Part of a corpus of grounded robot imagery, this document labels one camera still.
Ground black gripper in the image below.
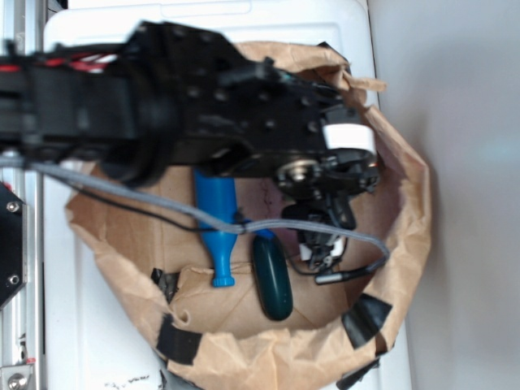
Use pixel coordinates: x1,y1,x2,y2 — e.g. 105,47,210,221
178,56,381,228

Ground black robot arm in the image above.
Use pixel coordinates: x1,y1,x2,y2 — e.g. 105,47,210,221
1,22,379,228

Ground blue plastic bottle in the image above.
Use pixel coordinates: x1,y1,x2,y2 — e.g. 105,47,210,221
194,171,237,288

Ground dark green oblong capsule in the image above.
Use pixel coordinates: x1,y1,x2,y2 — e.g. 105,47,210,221
253,236,293,321

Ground brown paper bag bin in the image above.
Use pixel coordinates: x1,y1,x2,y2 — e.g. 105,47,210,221
67,41,431,389

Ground black mounting plate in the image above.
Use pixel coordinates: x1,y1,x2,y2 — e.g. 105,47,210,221
0,182,26,309

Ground grey braided cable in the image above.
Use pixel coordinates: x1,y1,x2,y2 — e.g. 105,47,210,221
0,157,391,277

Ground aluminium frame rail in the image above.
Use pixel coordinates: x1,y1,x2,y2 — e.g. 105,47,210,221
0,0,46,390

